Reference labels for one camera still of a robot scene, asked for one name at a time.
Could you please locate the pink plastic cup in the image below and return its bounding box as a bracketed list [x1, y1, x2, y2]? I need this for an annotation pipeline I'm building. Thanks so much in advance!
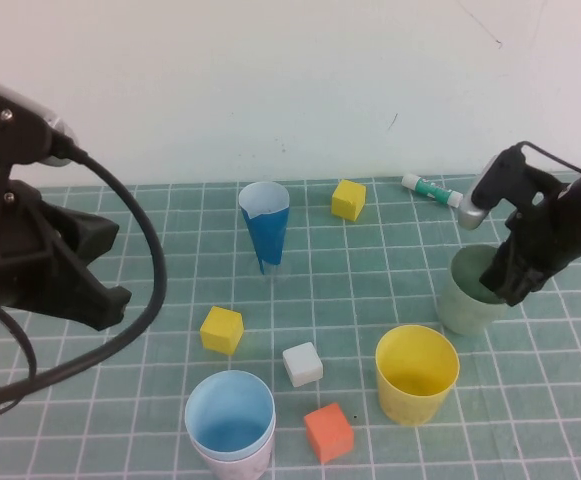
[189, 424, 275, 480]

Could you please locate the yellow plastic cup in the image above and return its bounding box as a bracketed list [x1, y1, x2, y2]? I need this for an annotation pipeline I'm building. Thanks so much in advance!
[374, 324, 461, 428]

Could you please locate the light blue plastic cup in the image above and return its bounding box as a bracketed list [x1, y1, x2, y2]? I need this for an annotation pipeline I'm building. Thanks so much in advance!
[184, 369, 277, 464]

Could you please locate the blue paper cone cup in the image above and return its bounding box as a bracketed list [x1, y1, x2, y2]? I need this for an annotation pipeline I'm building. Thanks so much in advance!
[238, 181, 291, 276]

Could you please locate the yellow foam cube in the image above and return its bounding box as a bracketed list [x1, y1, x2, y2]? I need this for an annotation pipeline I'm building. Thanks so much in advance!
[331, 179, 368, 222]
[199, 305, 245, 356]

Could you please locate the white foam cube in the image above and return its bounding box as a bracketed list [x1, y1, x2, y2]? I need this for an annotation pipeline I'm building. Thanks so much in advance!
[282, 341, 325, 389]

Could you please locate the orange foam cube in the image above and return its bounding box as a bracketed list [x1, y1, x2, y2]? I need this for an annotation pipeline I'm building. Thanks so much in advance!
[303, 402, 356, 465]

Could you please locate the green checked tablecloth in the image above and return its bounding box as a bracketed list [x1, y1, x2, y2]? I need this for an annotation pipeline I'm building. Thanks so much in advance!
[0, 172, 581, 480]

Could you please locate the thin black cable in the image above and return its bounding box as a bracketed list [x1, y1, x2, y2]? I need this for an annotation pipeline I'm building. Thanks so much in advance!
[517, 140, 581, 176]
[0, 284, 39, 386]

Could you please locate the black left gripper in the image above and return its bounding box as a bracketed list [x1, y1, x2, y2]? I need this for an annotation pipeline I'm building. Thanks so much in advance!
[0, 164, 134, 332]

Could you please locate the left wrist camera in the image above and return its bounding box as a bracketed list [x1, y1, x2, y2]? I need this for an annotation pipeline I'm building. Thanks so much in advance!
[0, 68, 79, 167]

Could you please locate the pale green plastic cup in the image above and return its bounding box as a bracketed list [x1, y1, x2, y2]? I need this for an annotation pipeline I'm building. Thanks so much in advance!
[436, 244, 514, 337]

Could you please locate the thick black cable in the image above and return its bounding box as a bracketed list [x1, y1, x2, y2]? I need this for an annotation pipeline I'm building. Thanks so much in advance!
[0, 132, 169, 421]

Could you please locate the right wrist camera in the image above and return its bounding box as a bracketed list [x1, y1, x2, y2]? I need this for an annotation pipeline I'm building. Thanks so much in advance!
[457, 145, 571, 231]

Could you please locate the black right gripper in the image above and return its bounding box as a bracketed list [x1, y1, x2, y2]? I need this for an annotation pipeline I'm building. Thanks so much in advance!
[478, 192, 579, 307]

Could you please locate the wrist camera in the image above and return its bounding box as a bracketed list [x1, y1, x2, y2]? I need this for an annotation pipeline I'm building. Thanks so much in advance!
[0, 68, 79, 167]
[457, 145, 571, 231]

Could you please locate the white green glue stick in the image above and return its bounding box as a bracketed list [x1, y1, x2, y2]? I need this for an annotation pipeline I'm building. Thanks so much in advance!
[401, 173, 465, 208]

